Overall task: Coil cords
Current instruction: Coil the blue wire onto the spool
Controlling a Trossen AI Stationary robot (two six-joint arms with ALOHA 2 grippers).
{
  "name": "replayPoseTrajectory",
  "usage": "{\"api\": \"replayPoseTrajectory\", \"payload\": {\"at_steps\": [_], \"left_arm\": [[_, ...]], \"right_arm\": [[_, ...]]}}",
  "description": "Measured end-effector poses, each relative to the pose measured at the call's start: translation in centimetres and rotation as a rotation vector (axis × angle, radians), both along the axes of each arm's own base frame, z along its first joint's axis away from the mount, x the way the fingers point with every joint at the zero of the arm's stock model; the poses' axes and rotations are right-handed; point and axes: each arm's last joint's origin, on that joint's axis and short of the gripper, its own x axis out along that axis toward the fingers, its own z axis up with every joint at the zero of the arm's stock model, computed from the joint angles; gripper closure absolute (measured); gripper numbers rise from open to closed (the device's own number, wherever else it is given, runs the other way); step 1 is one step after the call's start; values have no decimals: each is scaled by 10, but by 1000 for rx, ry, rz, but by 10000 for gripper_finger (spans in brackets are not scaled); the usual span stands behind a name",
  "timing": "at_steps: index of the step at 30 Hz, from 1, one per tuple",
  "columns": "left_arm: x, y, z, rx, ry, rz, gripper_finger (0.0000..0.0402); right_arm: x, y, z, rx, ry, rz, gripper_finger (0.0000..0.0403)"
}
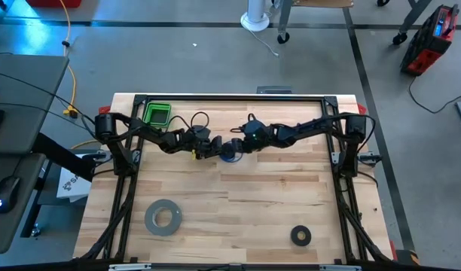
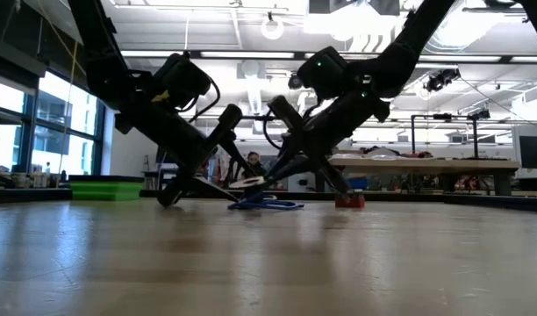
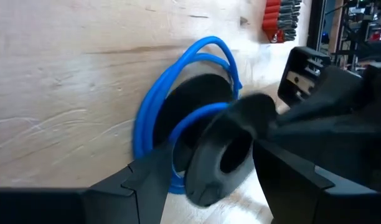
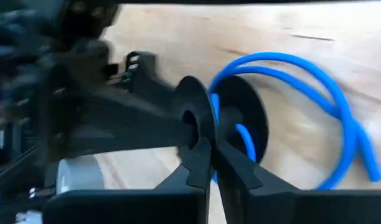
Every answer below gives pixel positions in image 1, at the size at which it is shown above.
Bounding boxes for red plastic bin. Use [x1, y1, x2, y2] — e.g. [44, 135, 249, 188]
[26, 0, 83, 8]

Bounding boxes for white box with logo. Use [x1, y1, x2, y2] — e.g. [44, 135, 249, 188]
[56, 167, 93, 203]

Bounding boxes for black tape roll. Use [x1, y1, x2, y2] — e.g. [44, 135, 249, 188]
[290, 224, 313, 248]

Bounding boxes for red black tool case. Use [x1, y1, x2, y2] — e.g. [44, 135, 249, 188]
[399, 3, 460, 78]

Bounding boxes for black aluminium rig frame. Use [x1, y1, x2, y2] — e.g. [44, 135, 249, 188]
[74, 93, 397, 271]

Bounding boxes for thin black power cable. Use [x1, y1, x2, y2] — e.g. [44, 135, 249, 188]
[408, 75, 461, 114]

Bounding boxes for grey desk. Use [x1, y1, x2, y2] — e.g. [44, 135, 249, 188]
[0, 53, 70, 255]

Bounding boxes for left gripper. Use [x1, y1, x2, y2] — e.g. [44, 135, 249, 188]
[179, 126, 224, 160]

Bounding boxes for black cable spool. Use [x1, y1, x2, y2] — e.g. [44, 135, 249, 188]
[218, 145, 245, 164]

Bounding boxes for wooden board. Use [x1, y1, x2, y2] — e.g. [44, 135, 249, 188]
[292, 0, 355, 9]

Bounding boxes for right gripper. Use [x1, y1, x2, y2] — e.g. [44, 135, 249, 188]
[221, 127, 254, 159]

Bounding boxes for white pedestal base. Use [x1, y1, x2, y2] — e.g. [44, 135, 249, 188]
[240, 0, 271, 32]

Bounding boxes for grey cart leg with caster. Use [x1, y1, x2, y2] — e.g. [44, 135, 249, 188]
[392, 0, 434, 46]
[277, 0, 295, 44]

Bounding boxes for green plastic bin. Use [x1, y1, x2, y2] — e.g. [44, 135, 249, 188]
[142, 101, 172, 128]

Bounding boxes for black computer mouse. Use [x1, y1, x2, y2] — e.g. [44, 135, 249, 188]
[0, 175, 21, 215]

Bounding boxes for yellow extension cable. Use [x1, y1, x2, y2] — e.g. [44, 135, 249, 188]
[59, 0, 99, 150]

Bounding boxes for thin white cable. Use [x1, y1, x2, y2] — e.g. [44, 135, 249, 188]
[249, 28, 279, 58]

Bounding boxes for grey tape roll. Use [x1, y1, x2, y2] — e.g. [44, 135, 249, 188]
[144, 198, 183, 237]

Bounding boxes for silver metal bracket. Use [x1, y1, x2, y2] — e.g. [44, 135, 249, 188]
[108, 263, 152, 271]
[319, 264, 363, 271]

